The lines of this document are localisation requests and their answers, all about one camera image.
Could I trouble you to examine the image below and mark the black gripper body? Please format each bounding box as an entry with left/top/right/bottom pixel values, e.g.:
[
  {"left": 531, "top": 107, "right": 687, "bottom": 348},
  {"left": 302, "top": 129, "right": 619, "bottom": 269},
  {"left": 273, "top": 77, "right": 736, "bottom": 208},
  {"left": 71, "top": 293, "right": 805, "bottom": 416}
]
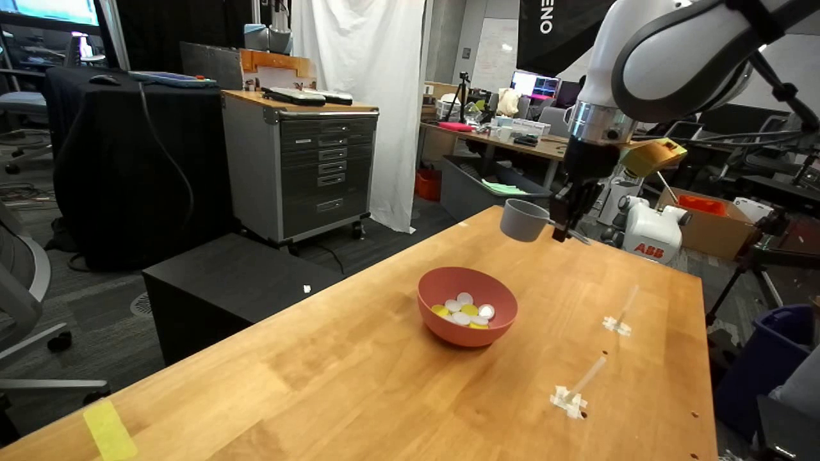
[{"left": 560, "top": 139, "right": 623, "bottom": 202}]

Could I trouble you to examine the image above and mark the small grey pot with handle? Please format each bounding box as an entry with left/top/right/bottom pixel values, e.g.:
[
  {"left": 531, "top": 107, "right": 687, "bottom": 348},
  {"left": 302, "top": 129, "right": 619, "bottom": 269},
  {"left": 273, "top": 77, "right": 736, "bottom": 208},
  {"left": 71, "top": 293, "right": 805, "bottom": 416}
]
[{"left": 496, "top": 197, "right": 570, "bottom": 243}]

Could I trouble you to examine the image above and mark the peach plastic bowl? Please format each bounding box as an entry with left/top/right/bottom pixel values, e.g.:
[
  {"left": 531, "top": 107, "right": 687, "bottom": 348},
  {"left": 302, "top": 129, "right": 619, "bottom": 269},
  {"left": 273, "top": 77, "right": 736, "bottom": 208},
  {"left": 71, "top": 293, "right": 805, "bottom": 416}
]
[{"left": 415, "top": 263, "right": 520, "bottom": 351}]

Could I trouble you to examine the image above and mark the cardboard box with red contents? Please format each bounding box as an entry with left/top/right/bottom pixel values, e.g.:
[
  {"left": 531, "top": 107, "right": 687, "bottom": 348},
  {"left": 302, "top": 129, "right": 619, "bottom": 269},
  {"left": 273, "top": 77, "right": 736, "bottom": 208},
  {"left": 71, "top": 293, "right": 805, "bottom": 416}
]
[{"left": 675, "top": 189, "right": 762, "bottom": 263}]

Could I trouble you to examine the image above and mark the cluttered wooden desk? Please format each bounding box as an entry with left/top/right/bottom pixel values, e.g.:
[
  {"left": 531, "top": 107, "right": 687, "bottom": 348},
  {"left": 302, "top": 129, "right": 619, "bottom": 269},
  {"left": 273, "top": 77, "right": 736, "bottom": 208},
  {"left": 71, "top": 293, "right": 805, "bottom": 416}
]
[{"left": 431, "top": 120, "right": 573, "bottom": 194}]

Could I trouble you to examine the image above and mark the white ABB machine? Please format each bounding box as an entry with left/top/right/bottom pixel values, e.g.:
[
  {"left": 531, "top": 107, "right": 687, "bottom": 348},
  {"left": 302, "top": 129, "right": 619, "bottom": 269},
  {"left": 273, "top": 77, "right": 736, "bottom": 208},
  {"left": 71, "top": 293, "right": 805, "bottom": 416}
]
[{"left": 619, "top": 192, "right": 689, "bottom": 267}]

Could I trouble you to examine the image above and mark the small colourful monitor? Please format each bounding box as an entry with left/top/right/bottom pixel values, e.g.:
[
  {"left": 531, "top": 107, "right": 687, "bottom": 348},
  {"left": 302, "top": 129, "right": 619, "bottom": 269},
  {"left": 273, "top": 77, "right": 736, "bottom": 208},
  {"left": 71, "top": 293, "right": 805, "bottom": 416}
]
[{"left": 509, "top": 69, "right": 563, "bottom": 111}]

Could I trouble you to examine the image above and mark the black softbox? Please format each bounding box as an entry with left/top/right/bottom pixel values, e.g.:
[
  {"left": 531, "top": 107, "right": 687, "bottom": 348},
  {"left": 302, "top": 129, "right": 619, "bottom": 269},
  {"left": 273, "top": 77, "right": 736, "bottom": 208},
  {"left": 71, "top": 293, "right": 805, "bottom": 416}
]
[{"left": 514, "top": 0, "right": 616, "bottom": 77}]

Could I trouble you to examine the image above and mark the white tape cross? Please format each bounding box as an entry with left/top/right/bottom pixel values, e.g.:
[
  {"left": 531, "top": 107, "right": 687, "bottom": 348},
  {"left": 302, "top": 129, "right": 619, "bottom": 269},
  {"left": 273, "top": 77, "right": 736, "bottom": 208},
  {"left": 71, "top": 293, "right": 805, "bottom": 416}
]
[{"left": 548, "top": 385, "right": 588, "bottom": 424}]

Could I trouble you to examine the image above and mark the blue bin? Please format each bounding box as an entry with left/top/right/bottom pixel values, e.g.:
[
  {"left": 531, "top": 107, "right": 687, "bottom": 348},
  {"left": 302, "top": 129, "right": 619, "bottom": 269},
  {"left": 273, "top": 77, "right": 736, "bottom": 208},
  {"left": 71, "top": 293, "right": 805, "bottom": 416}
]
[{"left": 714, "top": 304, "right": 820, "bottom": 447}]

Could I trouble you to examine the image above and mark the white curtain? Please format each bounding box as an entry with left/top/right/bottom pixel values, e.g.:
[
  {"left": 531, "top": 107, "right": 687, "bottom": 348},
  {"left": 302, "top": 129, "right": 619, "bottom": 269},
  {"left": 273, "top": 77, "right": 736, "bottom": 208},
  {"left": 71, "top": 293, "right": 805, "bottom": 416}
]
[{"left": 288, "top": 0, "right": 428, "bottom": 237}]

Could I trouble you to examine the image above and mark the grey metal tool cabinet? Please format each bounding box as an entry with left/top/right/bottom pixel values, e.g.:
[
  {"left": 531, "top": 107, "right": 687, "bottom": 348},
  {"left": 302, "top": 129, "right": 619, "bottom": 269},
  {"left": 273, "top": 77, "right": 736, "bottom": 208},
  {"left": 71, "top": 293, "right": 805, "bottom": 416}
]
[{"left": 219, "top": 88, "right": 382, "bottom": 249}]

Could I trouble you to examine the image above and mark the black keyboard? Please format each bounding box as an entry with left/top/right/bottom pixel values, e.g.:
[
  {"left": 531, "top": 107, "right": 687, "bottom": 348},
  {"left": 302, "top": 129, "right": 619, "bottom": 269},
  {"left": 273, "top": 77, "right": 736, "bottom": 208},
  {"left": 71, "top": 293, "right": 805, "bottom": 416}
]
[{"left": 258, "top": 85, "right": 328, "bottom": 107}]

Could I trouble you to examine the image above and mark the open brown cardboard box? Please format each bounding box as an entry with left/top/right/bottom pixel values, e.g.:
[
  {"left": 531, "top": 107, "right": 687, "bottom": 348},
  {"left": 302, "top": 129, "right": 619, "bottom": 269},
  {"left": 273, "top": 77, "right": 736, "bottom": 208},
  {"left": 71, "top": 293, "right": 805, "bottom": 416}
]
[{"left": 238, "top": 46, "right": 318, "bottom": 93}]

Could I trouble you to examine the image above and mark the black low box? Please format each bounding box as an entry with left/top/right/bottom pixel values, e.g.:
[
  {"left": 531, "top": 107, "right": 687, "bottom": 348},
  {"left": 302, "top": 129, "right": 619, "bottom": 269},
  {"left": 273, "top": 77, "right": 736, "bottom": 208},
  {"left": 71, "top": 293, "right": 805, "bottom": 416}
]
[{"left": 141, "top": 231, "right": 343, "bottom": 367}]

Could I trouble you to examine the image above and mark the black draped table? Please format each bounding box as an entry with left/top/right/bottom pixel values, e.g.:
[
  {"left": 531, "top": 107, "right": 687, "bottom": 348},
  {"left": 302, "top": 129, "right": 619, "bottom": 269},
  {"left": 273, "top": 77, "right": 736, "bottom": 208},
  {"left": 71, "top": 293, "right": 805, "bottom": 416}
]
[{"left": 44, "top": 64, "right": 241, "bottom": 278}]

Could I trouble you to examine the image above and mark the blue flat pad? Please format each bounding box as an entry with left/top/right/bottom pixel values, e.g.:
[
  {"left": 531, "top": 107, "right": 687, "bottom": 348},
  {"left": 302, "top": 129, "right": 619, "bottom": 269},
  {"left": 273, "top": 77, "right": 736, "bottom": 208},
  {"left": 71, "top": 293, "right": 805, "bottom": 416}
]
[{"left": 126, "top": 69, "right": 219, "bottom": 91}]

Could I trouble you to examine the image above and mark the yellow tape piece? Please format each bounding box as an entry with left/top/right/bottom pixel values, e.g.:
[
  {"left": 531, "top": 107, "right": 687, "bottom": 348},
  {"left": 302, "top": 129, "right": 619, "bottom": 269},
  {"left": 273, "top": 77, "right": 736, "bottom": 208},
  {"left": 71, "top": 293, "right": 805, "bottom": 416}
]
[{"left": 82, "top": 401, "right": 137, "bottom": 461}]

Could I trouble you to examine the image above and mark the grey office chair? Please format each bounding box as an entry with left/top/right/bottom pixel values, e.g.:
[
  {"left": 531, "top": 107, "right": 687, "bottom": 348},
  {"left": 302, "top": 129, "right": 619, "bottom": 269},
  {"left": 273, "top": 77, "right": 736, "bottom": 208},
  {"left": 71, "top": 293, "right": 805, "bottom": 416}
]
[{"left": 0, "top": 202, "right": 109, "bottom": 395}]

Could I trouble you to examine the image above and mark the bright computer monitor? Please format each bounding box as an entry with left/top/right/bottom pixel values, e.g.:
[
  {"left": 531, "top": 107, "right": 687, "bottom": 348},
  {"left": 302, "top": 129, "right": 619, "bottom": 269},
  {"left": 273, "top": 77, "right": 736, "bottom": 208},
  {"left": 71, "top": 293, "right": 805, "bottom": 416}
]
[{"left": 0, "top": 0, "right": 108, "bottom": 34}]

